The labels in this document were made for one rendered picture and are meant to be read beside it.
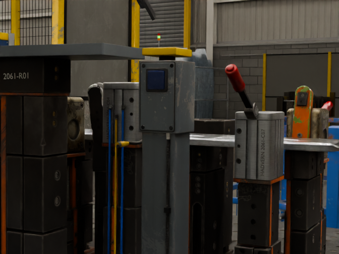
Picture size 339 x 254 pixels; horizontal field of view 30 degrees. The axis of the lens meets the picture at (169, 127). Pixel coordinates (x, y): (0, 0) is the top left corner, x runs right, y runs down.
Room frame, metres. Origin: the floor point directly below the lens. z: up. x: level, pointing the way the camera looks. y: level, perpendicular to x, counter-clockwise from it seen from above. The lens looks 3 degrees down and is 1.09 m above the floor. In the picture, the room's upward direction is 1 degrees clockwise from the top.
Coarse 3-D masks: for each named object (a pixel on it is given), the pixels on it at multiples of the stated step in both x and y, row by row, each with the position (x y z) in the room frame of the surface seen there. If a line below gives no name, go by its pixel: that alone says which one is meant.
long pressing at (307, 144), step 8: (88, 136) 1.35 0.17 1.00; (192, 136) 1.37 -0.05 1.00; (200, 136) 1.36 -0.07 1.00; (208, 136) 1.34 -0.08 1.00; (216, 136) 1.34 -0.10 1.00; (224, 136) 1.34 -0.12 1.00; (232, 136) 1.35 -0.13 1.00; (192, 144) 1.25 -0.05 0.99; (200, 144) 1.24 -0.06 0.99; (208, 144) 1.23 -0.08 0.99; (216, 144) 1.22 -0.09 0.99; (224, 144) 1.22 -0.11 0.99; (232, 144) 1.21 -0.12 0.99; (288, 144) 1.16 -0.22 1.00; (296, 144) 1.16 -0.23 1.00; (304, 144) 1.15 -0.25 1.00; (312, 144) 1.14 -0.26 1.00; (320, 144) 1.14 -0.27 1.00; (328, 144) 1.14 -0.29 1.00; (336, 144) 1.19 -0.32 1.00
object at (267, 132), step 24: (240, 120) 1.08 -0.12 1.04; (264, 120) 1.06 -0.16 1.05; (240, 144) 1.08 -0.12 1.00; (264, 144) 1.06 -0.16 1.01; (240, 168) 1.08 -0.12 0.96; (264, 168) 1.06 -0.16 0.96; (240, 192) 1.09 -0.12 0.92; (264, 192) 1.07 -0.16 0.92; (240, 216) 1.09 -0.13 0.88; (264, 216) 1.07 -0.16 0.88; (240, 240) 1.09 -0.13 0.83; (264, 240) 1.07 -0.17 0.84
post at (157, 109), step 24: (144, 72) 0.98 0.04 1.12; (168, 72) 0.96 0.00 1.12; (192, 72) 1.01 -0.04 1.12; (144, 96) 0.98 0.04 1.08; (168, 96) 0.96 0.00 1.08; (192, 96) 1.01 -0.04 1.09; (144, 120) 0.98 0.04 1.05; (168, 120) 0.96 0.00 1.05; (192, 120) 1.01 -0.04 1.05; (144, 144) 0.99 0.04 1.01; (168, 144) 0.96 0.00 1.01; (144, 168) 0.99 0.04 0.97; (168, 168) 0.96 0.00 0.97; (144, 192) 0.99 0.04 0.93; (168, 192) 0.97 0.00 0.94; (144, 216) 0.99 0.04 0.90; (168, 216) 0.97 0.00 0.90; (144, 240) 0.99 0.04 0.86; (168, 240) 0.97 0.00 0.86
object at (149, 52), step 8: (144, 48) 0.99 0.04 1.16; (152, 48) 0.98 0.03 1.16; (160, 48) 0.98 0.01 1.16; (168, 48) 0.97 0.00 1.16; (176, 48) 0.96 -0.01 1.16; (152, 56) 1.01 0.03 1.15; (160, 56) 1.00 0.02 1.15; (168, 56) 0.99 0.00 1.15; (176, 56) 1.01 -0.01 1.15; (184, 56) 1.00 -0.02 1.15
